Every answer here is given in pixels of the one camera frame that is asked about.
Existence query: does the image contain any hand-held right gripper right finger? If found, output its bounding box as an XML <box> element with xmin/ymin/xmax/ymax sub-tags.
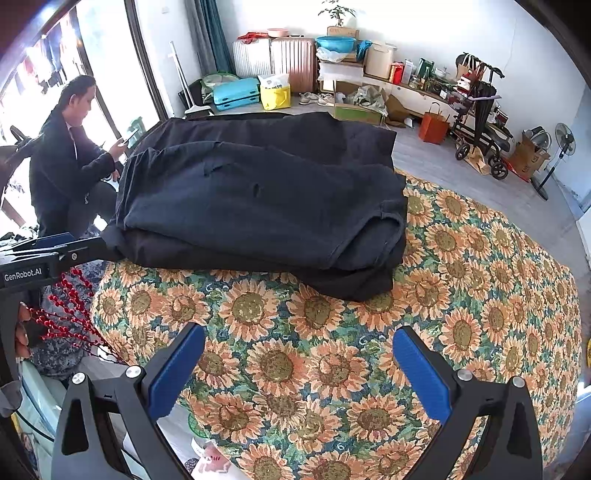
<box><xmin>392</xmin><ymin>325</ymin><xmax>543</xmax><ymax>480</ymax></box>

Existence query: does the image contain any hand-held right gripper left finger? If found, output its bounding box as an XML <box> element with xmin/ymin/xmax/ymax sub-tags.
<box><xmin>51</xmin><ymin>323</ymin><xmax>206</xmax><ymax>480</ymax></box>

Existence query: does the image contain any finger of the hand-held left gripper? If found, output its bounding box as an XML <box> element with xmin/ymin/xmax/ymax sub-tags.
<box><xmin>14</xmin><ymin>233</ymin><xmax>112</xmax><ymax>266</ymax></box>

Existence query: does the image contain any black t-shirt purple print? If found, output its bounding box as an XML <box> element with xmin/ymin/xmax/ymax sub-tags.
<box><xmin>99</xmin><ymin>112</ymin><xmax>409</xmax><ymax>303</ymax></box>

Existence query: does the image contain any person's left hand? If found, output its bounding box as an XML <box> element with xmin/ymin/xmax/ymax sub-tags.
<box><xmin>14</xmin><ymin>302</ymin><xmax>33</xmax><ymax>361</ymax></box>

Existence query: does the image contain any red bead branch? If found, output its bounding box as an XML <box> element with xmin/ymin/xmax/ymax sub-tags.
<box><xmin>28</xmin><ymin>272</ymin><xmax>125</xmax><ymax>365</ymax></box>

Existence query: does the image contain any grey patterned cloth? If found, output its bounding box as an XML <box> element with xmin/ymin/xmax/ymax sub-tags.
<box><xmin>28</xmin><ymin>268</ymin><xmax>98</xmax><ymax>379</ymax></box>

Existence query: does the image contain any white printed cloth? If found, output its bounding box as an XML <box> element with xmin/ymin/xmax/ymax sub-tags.
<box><xmin>185</xmin><ymin>436</ymin><xmax>232</xmax><ymax>476</ymax></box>

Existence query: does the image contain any sunflower print blanket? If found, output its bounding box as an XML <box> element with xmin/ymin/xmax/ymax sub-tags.
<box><xmin>90</xmin><ymin>168</ymin><xmax>585</xmax><ymax>480</ymax></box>

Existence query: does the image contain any dark chair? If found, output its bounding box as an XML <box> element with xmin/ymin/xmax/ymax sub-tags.
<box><xmin>0</xmin><ymin>124</ymin><xmax>33</xmax><ymax>195</ymax></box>

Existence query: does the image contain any broom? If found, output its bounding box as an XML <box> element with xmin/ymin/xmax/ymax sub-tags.
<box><xmin>168</xmin><ymin>41</ymin><xmax>215</xmax><ymax>116</ymax></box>

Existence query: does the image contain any hanging laundry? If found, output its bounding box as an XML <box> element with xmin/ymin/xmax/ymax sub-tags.
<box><xmin>14</xmin><ymin>23</ymin><xmax>75</xmax><ymax>93</ymax></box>

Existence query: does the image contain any teal suitcase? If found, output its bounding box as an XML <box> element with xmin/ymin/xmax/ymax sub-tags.
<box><xmin>212</xmin><ymin>78</ymin><xmax>262</xmax><ymax>112</ymax></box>

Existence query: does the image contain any open cardboard box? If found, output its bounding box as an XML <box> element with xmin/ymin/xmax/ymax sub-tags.
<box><xmin>508</xmin><ymin>129</ymin><xmax>552</xmax><ymax>183</ymax></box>

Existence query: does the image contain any orange paper bag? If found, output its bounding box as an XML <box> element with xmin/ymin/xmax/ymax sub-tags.
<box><xmin>418</xmin><ymin>102</ymin><xmax>451</xmax><ymax>145</ymax></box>

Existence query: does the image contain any yellow bag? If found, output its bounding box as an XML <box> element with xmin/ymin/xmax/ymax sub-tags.
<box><xmin>257</xmin><ymin>74</ymin><xmax>293</xmax><ymax>110</ymax></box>

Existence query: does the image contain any teal curtain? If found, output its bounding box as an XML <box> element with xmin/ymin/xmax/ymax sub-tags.
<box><xmin>187</xmin><ymin>0</ymin><xmax>236</xmax><ymax>75</ymax></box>

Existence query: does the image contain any white suitcase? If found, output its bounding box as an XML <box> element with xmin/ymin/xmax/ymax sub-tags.
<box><xmin>231</xmin><ymin>37</ymin><xmax>273</xmax><ymax>79</ymax></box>

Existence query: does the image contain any black stroller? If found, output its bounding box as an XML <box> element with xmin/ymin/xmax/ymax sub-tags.
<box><xmin>450</xmin><ymin>53</ymin><xmax>513</xmax><ymax>180</ymax></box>

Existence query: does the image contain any green cardboard box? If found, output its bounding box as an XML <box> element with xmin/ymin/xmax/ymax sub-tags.
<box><xmin>332</xmin><ymin>102</ymin><xmax>386</xmax><ymax>125</ymax></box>

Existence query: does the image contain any black standing fan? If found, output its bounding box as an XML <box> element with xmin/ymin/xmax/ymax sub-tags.
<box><xmin>531</xmin><ymin>122</ymin><xmax>576</xmax><ymax>201</ymax></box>

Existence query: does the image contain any low white cabinet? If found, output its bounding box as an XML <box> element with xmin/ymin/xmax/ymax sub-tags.
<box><xmin>362</xmin><ymin>74</ymin><xmax>462</xmax><ymax>121</ymax></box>

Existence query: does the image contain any crumpled plastic sheet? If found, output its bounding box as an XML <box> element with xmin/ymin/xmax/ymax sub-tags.
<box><xmin>346</xmin><ymin>85</ymin><xmax>389</xmax><ymax>116</ymax></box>

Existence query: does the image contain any pink suitcase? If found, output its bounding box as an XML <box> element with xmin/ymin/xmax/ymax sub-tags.
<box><xmin>270</xmin><ymin>36</ymin><xmax>318</xmax><ymax>95</ymax></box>

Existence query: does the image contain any row of bottles and jars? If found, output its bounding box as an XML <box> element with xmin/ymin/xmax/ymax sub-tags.
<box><xmin>390</xmin><ymin>58</ymin><xmax>458</xmax><ymax>93</ymax></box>

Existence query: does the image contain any white storage box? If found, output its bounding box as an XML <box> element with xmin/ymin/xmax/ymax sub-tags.
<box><xmin>318</xmin><ymin>60</ymin><xmax>365</xmax><ymax>93</ymax></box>

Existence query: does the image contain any white lidded bin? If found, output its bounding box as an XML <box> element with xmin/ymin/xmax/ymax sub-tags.
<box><xmin>365</xmin><ymin>41</ymin><xmax>398</xmax><ymax>80</ymax></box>

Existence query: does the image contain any blue basin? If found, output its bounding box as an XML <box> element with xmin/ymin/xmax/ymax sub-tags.
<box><xmin>315</xmin><ymin>36</ymin><xmax>357</xmax><ymax>54</ymax></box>

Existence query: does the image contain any potted plant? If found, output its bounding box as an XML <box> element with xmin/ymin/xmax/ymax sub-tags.
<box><xmin>318</xmin><ymin>0</ymin><xmax>358</xmax><ymax>28</ymax></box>

